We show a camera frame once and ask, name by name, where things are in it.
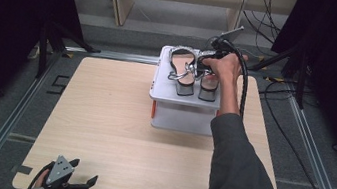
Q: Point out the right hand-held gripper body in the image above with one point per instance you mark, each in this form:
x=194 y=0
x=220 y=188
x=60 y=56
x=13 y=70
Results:
x=222 y=47

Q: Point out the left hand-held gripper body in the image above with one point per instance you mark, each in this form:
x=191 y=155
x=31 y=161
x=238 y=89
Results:
x=60 y=176

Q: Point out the white plastic storage box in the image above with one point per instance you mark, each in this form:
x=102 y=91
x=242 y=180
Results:
x=180 y=113

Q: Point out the person's right hand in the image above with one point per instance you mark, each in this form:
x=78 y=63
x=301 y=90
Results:
x=226 y=67

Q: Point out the black metal stand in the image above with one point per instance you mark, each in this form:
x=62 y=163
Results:
x=51 y=40
x=295 y=66

